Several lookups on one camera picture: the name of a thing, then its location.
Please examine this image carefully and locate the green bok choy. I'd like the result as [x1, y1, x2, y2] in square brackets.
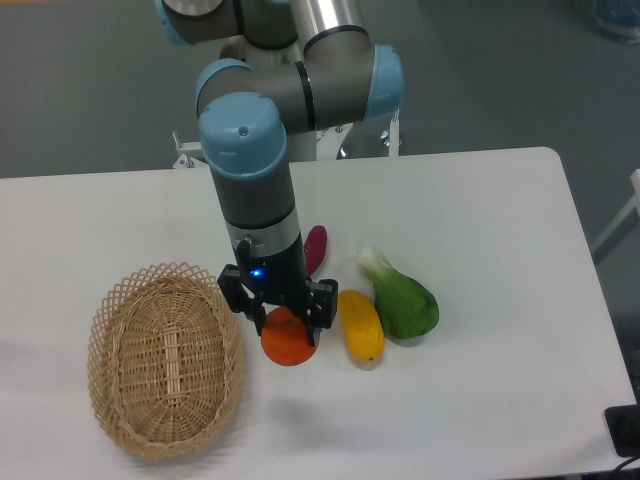
[356, 246, 440, 340]

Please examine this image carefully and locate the woven wicker basket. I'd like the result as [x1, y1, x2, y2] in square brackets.
[87, 262, 244, 460]

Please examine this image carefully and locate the purple eggplant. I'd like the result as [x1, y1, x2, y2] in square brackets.
[304, 225, 328, 276]

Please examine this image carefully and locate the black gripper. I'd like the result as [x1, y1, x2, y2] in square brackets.
[217, 236, 339, 347]

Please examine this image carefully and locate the orange fruit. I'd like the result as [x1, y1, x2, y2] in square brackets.
[261, 306, 317, 367]

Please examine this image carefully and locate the black device at table edge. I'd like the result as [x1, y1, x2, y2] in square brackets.
[604, 404, 639, 458]

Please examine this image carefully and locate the white frame at right edge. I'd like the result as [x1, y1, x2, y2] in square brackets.
[590, 169, 639, 265]

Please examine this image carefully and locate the blue object top right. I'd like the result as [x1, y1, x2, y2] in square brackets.
[591, 0, 639, 44]

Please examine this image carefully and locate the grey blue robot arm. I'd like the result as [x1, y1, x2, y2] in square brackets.
[155, 1, 405, 345]

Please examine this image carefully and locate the yellow mango fruit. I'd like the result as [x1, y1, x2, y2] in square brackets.
[338, 289, 385, 362]

